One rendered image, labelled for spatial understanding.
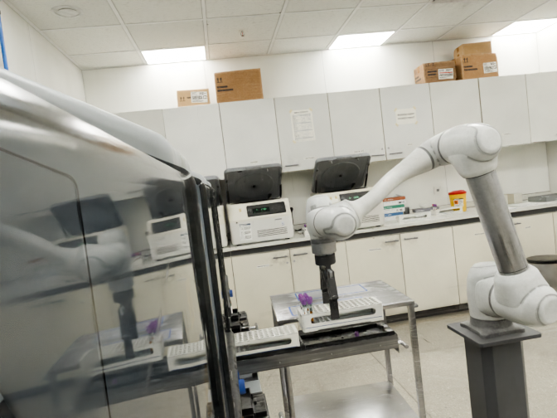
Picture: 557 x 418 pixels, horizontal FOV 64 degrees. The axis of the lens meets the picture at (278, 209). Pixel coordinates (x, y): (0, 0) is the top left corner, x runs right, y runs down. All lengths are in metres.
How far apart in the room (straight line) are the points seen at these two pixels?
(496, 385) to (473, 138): 0.98
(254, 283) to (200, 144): 1.35
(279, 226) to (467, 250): 1.78
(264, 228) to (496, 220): 2.52
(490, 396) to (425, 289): 2.41
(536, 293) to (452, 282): 2.76
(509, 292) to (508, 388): 0.46
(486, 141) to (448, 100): 3.20
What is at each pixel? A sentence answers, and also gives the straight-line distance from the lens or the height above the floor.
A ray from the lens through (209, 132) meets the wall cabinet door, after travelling 4.19.
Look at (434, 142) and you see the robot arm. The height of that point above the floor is 1.47.
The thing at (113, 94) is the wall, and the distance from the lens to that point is 4.70.
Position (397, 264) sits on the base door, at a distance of 4.23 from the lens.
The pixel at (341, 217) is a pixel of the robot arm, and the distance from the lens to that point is 1.38.
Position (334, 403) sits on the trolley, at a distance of 2.42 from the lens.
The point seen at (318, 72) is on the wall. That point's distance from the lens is 4.76.
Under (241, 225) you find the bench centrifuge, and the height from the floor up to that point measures 1.08.
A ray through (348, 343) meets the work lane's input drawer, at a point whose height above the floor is 0.80.
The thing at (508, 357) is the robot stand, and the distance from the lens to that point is 2.04.
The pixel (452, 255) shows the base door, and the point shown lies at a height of 0.54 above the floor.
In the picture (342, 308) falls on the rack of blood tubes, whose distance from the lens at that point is 1.65.
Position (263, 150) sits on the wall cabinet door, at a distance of 4.19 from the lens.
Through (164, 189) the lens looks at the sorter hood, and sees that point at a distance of 0.19.
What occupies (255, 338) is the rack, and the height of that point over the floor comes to 0.86.
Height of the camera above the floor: 1.38
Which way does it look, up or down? 3 degrees down
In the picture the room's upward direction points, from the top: 7 degrees counter-clockwise
